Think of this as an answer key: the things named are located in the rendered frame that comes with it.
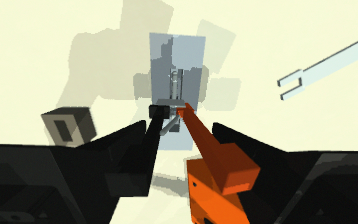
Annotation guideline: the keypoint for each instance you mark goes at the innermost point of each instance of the grey rod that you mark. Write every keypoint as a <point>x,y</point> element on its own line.
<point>174,84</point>

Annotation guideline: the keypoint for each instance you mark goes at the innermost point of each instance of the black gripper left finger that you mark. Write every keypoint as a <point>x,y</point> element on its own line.
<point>77,173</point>

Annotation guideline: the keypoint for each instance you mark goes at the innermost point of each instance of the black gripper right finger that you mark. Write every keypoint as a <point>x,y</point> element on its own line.
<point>283,176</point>

